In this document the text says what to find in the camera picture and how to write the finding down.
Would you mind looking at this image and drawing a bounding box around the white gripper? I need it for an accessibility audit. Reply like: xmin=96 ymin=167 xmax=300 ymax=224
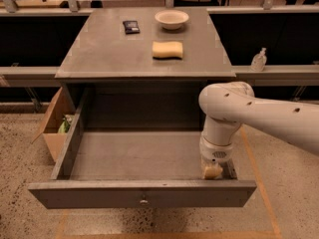
xmin=199 ymin=135 xmax=232 ymax=179

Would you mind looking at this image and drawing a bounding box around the grey top drawer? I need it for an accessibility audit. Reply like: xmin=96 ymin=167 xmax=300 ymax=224
xmin=28 ymin=87 xmax=256 ymax=209

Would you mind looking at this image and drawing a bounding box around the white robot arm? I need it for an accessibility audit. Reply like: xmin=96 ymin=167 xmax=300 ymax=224
xmin=198 ymin=82 xmax=319 ymax=179

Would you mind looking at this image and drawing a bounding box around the grey wooden drawer cabinet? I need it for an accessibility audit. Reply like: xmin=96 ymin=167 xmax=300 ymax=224
xmin=60 ymin=7 xmax=232 ymax=130

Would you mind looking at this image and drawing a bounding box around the clear sanitizer pump bottle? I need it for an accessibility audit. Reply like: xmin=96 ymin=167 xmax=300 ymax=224
xmin=250 ymin=48 xmax=267 ymax=72

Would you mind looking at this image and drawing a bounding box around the yellow sponge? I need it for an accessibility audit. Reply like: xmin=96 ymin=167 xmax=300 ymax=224
xmin=153 ymin=41 xmax=183 ymax=59

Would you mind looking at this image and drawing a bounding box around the green bag in box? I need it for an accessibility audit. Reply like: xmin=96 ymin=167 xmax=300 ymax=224
xmin=58 ymin=115 xmax=74 ymax=133

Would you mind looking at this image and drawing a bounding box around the white ceramic bowl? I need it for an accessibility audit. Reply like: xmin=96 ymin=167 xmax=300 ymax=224
xmin=155 ymin=10 xmax=189 ymax=30

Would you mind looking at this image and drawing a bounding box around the brown cardboard box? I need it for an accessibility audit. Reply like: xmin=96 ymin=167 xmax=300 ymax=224
xmin=32 ymin=88 xmax=75 ymax=161

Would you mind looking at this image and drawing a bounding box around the black snack packet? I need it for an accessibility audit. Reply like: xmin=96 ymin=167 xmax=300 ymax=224
xmin=123 ymin=21 xmax=140 ymax=34

